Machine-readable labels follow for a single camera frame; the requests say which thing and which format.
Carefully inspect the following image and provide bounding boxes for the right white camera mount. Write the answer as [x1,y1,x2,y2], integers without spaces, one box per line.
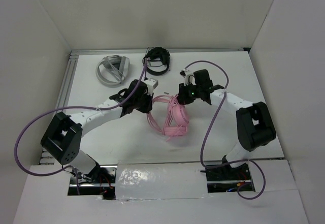
[180,69,194,86]

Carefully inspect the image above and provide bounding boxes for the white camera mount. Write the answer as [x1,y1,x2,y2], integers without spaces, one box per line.
[144,78,158,95]
[180,69,194,86]

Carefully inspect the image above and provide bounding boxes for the white grey headphones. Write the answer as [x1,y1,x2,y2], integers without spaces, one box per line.
[95,55,130,87]

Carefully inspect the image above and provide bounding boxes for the back aluminium rail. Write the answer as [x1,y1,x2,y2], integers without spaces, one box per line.
[70,47,251,55]

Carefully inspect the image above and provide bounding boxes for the white taped cover sheet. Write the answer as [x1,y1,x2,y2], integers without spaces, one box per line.
[115,163,208,200]

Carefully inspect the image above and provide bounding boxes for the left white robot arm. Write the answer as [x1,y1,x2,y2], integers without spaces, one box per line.
[41,78,158,183]

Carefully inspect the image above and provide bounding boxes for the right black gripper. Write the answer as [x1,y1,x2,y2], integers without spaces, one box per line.
[175,81,202,105]

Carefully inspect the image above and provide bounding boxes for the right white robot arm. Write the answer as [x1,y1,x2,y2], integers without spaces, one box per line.
[177,69,277,179]

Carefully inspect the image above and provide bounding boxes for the purple cable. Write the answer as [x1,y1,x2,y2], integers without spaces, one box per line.
[14,62,149,197]
[184,60,267,200]

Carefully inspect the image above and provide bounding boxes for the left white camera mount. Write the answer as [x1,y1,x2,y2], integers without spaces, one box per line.
[144,78,158,95]

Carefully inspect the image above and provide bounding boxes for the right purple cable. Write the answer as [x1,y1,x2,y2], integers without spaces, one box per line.
[184,60,267,200]

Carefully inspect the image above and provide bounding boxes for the pink headphones with cable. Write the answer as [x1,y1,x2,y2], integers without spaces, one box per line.
[146,94,189,141]

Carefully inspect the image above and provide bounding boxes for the black headphones with cable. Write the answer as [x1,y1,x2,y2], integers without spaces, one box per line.
[142,47,171,76]

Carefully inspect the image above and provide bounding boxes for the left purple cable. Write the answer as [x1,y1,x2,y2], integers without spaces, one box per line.
[14,62,149,197]

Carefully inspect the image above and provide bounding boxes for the left aluminium rail frame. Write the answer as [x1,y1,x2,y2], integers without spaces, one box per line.
[38,52,84,166]

